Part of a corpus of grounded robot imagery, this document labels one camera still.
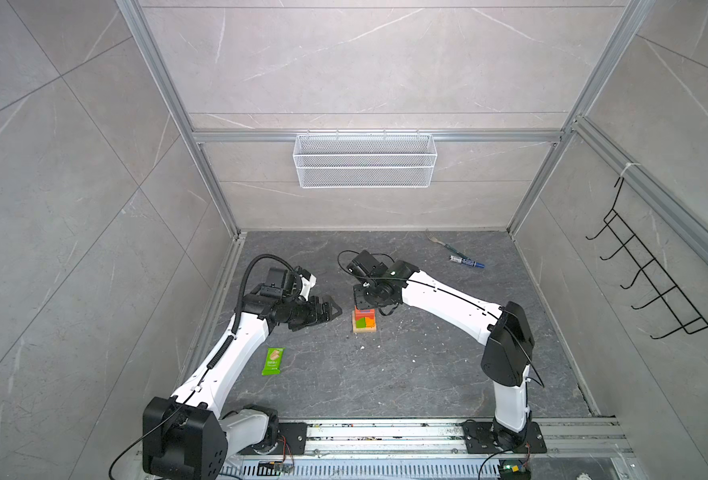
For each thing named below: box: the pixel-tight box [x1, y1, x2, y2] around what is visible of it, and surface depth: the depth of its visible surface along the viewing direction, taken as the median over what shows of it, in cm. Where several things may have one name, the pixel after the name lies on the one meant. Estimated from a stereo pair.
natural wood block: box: [353, 317, 377, 333], surface depth 94 cm
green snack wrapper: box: [261, 347, 285, 376], surface depth 87 cm
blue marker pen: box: [449, 255, 486, 269], surface depth 112 cm
